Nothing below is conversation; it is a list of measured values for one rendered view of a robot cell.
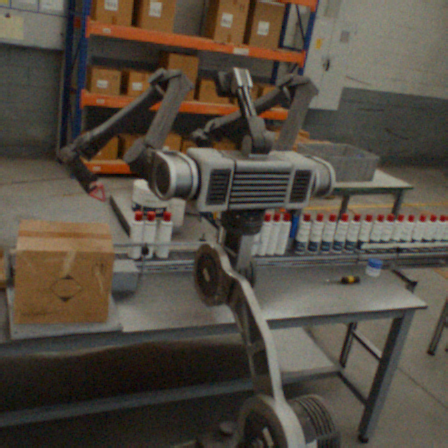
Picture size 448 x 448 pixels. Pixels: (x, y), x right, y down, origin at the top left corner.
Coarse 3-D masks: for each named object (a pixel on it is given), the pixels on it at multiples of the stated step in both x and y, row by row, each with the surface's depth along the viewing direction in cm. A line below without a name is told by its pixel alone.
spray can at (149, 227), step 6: (150, 216) 222; (144, 222) 223; (150, 222) 222; (144, 228) 224; (150, 228) 223; (144, 234) 224; (150, 234) 224; (144, 240) 225; (150, 240) 225; (150, 252) 227
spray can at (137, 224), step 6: (138, 216) 219; (132, 222) 221; (138, 222) 220; (132, 228) 221; (138, 228) 220; (132, 234) 222; (138, 234) 221; (132, 240) 222; (138, 240) 223; (132, 252) 224; (138, 252) 225; (132, 258) 225
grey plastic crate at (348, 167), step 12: (300, 144) 442; (312, 144) 453; (324, 144) 461; (336, 144) 469; (324, 156) 418; (336, 156) 475; (348, 156) 476; (372, 156) 454; (336, 168) 424; (348, 168) 431; (360, 168) 439; (372, 168) 447; (336, 180) 429; (348, 180) 437; (360, 180) 445; (372, 180) 454
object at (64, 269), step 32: (32, 224) 184; (64, 224) 188; (96, 224) 193; (32, 256) 167; (64, 256) 170; (96, 256) 173; (32, 288) 171; (64, 288) 175; (96, 288) 178; (32, 320) 176; (64, 320) 179; (96, 320) 183
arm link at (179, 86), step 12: (168, 72) 184; (180, 72) 178; (168, 84) 185; (180, 84) 178; (192, 84) 183; (168, 96) 176; (180, 96) 177; (168, 108) 173; (156, 120) 171; (168, 120) 171; (156, 132) 167; (168, 132) 171; (144, 144) 163; (156, 144) 166; (132, 156) 160; (144, 180) 166
